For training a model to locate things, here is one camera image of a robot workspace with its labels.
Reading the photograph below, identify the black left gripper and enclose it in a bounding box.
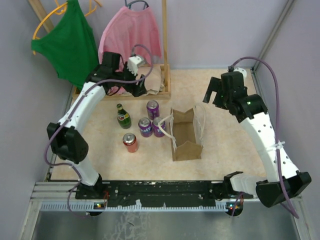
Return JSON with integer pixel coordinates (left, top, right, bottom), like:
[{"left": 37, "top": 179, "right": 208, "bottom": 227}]
[{"left": 112, "top": 61, "right": 147, "bottom": 97}]

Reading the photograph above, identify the purple fanta can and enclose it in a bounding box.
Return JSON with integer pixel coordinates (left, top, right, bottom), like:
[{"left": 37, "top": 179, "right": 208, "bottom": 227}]
[
  {"left": 152, "top": 117, "right": 166, "bottom": 138},
  {"left": 138, "top": 117, "right": 153, "bottom": 138},
  {"left": 146, "top": 100, "right": 160, "bottom": 121}
]

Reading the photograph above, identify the burlap canvas tote bag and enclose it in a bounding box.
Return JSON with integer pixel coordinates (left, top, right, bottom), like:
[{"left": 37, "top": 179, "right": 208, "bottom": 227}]
[{"left": 159, "top": 103, "right": 207, "bottom": 162}]

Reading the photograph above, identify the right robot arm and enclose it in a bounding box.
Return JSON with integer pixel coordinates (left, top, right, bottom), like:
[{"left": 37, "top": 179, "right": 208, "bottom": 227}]
[{"left": 138, "top": 68, "right": 312, "bottom": 208}]

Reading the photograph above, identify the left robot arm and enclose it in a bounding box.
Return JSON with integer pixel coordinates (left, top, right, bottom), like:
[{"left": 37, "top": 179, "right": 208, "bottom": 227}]
[{"left": 44, "top": 52, "right": 147, "bottom": 199}]

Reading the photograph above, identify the cream folded cloth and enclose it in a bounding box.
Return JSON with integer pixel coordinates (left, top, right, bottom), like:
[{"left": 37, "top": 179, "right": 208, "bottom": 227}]
[{"left": 119, "top": 65, "right": 166, "bottom": 96}]

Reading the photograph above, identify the wooden clothes rack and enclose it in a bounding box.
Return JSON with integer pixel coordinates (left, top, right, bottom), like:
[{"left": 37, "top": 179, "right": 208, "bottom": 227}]
[{"left": 28, "top": 0, "right": 171, "bottom": 100}]

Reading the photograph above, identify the green Perrier glass bottle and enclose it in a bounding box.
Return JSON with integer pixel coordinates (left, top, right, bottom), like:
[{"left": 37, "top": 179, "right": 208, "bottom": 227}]
[{"left": 116, "top": 103, "right": 132, "bottom": 129}]

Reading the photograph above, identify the pink shirt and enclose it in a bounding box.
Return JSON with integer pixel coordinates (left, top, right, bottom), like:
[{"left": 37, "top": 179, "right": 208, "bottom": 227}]
[{"left": 98, "top": 6, "right": 162, "bottom": 64}]

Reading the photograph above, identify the red Coca-Cola can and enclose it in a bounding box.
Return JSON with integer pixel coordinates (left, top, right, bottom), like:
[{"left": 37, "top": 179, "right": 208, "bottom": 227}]
[{"left": 122, "top": 133, "right": 139, "bottom": 153}]

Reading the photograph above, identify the green tank top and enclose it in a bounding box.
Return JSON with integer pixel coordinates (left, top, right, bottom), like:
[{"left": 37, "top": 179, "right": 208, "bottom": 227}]
[{"left": 31, "top": 0, "right": 99, "bottom": 90}]

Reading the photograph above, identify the grey clothes hanger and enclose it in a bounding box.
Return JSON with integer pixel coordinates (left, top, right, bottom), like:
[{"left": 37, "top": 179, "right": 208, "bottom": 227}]
[{"left": 124, "top": 0, "right": 149, "bottom": 10}]

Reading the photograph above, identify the yellow clothes hanger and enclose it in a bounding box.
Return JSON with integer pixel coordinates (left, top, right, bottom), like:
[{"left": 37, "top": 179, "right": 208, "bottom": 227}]
[{"left": 32, "top": 0, "right": 103, "bottom": 40}]

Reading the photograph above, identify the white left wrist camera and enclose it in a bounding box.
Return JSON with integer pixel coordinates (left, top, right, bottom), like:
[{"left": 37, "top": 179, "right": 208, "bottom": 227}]
[{"left": 126, "top": 55, "right": 145, "bottom": 76}]

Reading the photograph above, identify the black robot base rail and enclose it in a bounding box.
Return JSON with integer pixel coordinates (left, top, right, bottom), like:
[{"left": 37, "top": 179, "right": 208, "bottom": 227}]
[{"left": 75, "top": 180, "right": 238, "bottom": 208}]

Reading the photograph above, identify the white toothed cable strip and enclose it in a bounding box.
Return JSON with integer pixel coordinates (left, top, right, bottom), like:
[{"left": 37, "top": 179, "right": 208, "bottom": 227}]
[{"left": 40, "top": 200, "right": 235, "bottom": 213}]

